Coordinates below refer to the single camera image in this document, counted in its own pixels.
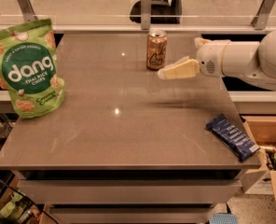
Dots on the right metal bracket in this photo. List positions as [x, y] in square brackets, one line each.
[260, 20]

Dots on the orange soda can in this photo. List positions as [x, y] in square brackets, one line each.
[156, 49]

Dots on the upper grey drawer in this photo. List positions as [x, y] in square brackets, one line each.
[130, 191]

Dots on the black wire basket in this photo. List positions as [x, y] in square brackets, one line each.
[18, 208]

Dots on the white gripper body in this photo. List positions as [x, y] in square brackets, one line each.
[210, 59]

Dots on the grey drawer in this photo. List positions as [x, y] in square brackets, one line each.
[131, 215]
[130, 191]

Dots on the middle metal bracket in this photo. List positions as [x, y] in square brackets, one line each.
[145, 14]

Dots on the blue plastic basket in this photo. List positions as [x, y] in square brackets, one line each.
[223, 219]

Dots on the left metal bracket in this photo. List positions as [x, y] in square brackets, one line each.
[27, 10]

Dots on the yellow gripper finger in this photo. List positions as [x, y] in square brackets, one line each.
[183, 68]
[199, 42]

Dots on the black office chair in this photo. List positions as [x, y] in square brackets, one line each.
[165, 11]

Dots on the blue snack bar wrapper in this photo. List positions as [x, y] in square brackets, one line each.
[236, 140]

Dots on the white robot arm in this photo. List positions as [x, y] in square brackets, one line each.
[253, 62]

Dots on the green rice chip bag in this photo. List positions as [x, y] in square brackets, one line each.
[28, 68]

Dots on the cardboard box with items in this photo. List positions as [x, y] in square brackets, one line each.
[262, 129]

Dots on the metal bracket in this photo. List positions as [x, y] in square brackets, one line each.
[145, 14]
[27, 10]
[260, 20]

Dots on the lower grey drawer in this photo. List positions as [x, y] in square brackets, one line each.
[131, 215]

